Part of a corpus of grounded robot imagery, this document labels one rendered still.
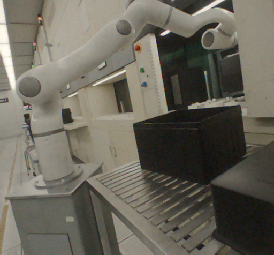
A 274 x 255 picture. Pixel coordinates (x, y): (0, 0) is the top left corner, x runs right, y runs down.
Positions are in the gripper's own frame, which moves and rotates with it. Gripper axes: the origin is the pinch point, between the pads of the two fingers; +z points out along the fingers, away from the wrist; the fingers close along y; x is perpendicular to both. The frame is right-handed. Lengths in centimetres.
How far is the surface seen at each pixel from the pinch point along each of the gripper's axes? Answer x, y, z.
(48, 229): -59, -18, -108
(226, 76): -17.2, -7.3, -10.6
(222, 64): -10.0, -8.5, -10.4
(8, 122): -31, -1375, -181
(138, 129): -30, -1, -74
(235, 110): -29, 19, -49
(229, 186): -35, 38, -83
